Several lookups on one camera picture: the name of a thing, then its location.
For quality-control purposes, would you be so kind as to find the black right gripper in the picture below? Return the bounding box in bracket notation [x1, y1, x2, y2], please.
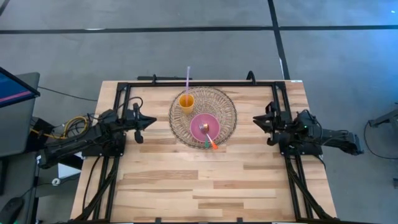
[252, 101, 296, 146]

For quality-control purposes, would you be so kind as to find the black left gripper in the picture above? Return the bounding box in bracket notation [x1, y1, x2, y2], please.
[126, 102, 157, 144]

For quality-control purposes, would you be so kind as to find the yellow plastic cup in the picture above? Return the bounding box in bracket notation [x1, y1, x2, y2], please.
[178, 93, 196, 115]

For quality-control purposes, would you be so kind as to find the fork with orange handle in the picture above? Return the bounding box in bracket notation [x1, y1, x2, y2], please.
[198, 123, 220, 151]

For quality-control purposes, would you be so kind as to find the pink drinking straw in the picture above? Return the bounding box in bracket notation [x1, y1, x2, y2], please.
[185, 65, 192, 107]

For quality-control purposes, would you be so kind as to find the spoon with green handle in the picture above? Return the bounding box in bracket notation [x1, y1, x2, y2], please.
[202, 123, 211, 149]

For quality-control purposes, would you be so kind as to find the black table clamp bar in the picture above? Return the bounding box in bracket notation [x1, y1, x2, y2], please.
[137, 73, 193, 82]

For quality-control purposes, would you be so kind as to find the round woven wicker tray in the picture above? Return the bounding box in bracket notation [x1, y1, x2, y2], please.
[169, 86, 238, 150]

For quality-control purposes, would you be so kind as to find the pink bowl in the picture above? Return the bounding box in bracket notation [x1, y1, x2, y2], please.
[189, 113, 221, 143]

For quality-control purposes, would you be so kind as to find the white paper sheet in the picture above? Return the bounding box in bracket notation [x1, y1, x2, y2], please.
[57, 161, 83, 179]

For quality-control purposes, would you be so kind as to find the grey metal stand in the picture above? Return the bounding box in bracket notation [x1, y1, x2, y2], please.
[368, 107, 398, 129]

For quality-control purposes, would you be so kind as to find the computer monitor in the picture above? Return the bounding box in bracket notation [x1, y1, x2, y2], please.
[0, 66, 41, 108]

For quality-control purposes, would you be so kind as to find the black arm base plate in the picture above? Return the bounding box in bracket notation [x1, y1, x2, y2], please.
[81, 133, 127, 157]
[279, 136, 323, 157]

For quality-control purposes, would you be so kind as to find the black aluminium table frame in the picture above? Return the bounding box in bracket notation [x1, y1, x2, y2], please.
[71, 81, 338, 224]

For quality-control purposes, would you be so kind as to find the yellow cable bundle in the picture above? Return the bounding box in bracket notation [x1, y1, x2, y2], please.
[30, 115, 90, 140]

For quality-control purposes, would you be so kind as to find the black floor cable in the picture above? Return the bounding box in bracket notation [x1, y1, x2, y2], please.
[38, 86, 98, 103]

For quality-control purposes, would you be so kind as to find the black cable loop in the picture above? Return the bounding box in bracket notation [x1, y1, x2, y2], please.
[363, 121, 398, 161]

